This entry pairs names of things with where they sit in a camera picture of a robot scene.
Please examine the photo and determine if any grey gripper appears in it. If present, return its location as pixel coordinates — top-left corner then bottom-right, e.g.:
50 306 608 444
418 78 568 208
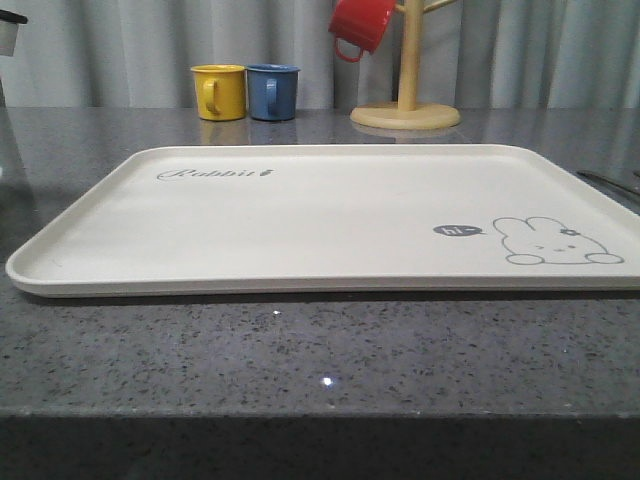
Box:
0 9 28 56

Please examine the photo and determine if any silver metal fork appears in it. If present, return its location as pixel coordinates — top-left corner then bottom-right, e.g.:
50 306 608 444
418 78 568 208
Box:
576 170 639 200

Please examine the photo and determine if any grey curtain backdrop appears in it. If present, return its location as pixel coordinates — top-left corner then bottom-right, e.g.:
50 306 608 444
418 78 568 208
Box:
1 1 639 110

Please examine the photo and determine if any yellow enamel mug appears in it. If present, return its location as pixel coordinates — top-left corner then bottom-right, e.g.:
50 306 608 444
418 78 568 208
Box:
191 64 247 121

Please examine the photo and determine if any blue enamel mug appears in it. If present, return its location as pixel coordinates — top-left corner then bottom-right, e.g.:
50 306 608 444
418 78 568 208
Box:
246 64 300 121

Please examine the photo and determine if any red enamel mug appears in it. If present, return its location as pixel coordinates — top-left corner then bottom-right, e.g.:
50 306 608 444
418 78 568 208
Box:
328 0 396 63

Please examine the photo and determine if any wooden mug tree stand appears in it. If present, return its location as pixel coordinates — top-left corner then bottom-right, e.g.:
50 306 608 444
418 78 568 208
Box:
350 0 461 130

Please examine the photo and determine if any cream rabbit serving tray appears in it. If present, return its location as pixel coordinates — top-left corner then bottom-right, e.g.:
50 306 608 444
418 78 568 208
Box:
6 145 639 297

